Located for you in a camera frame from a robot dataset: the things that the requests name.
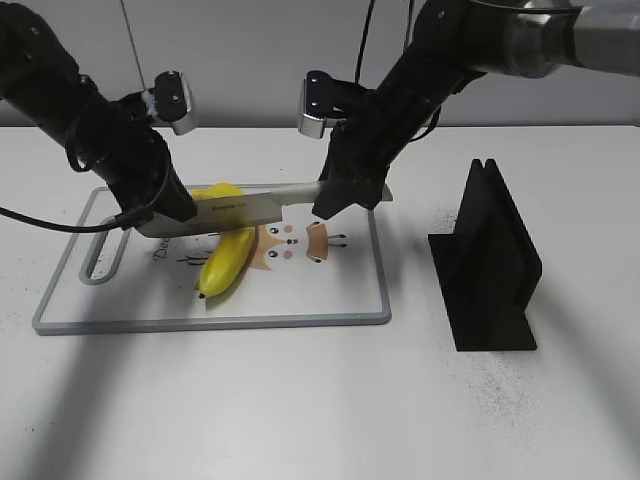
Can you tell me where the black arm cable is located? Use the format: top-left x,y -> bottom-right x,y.
0,204 -> 154,234
352,0 -> 376,84

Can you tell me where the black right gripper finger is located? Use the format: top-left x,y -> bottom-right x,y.
352,182 -> 385,211
312,180 -> 358,219

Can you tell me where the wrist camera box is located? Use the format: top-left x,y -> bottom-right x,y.
141,70 -> 198,136
298,70 -> 361,139

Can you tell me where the white-handled kitchen knife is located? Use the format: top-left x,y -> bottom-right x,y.
135,180 -> 394,239

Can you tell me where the white grey-rimmed cutting board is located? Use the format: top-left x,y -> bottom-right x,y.
32,204 -> 391,335

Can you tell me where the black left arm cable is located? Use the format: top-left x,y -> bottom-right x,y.
0,204 -> 154,234

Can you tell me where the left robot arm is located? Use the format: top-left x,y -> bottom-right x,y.
1,2 -> 196,221

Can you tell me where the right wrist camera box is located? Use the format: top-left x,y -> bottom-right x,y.
298,70 -> 361,139

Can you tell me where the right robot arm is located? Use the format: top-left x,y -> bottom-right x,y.
299,1 -> 639,219

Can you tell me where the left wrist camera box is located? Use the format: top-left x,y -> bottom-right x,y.
141,70 -> 198,136

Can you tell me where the black knife stand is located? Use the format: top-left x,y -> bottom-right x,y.
428,159 -> 542,352

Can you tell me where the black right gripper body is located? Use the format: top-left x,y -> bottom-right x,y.
319,87 -> 430,193

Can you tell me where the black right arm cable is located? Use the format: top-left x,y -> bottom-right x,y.
352,0 -> 376,84

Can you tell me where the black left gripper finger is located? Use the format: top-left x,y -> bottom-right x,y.
150,164 -> 196,222

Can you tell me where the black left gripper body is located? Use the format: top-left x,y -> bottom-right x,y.
74,94 -> 173,220

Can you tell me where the yellow plastic banana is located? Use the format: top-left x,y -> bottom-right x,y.
188,182 -> 256,302

